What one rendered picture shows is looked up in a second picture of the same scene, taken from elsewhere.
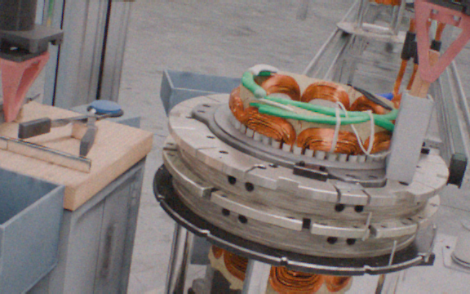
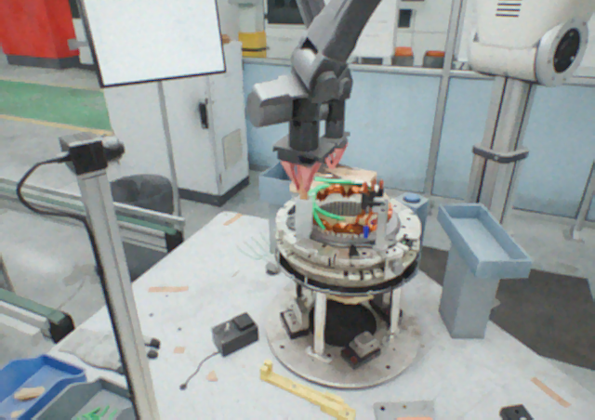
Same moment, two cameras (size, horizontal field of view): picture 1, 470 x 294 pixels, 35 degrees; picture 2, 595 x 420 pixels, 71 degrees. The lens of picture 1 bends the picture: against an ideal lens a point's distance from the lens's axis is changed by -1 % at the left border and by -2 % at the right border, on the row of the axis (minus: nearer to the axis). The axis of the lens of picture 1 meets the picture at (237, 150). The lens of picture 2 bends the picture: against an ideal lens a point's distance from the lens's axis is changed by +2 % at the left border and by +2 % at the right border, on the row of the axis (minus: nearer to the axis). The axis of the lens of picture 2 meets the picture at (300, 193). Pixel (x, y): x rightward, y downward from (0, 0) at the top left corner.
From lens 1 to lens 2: 1.29 m
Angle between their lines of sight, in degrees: 93
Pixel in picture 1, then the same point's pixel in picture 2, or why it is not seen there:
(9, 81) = not seen: hidden behind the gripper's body
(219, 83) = (495, 226)
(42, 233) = (279, 190)
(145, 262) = (429, 293)
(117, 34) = (489, 179)
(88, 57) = (472, 185)
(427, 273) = not seen: outside the picture
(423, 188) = (291, 241)
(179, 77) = (483, 212)
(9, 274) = (263, 191)
